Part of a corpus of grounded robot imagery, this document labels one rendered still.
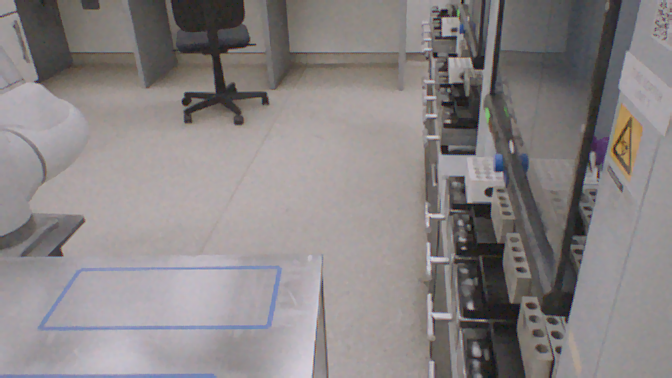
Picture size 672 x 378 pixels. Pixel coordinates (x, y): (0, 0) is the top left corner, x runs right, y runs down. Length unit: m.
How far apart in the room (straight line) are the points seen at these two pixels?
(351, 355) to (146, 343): 1.15
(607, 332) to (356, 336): 1.50
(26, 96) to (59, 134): 0.10
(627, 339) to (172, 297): 0.65
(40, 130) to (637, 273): 1.22
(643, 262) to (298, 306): 0.53
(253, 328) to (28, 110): 0.80
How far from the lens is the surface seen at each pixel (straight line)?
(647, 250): 0.48
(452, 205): 1.12
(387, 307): 2.09
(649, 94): 0.46
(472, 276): 0.93
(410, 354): 1.93
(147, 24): 4.64
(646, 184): 0.46
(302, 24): 4.72
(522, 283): 0.85
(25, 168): 1.35
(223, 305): 0.88
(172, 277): 0.96
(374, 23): 4.64
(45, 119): 1.43
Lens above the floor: 1.39
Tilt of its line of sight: 30 degrees down
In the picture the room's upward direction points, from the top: 2 degrees counter-clockwise
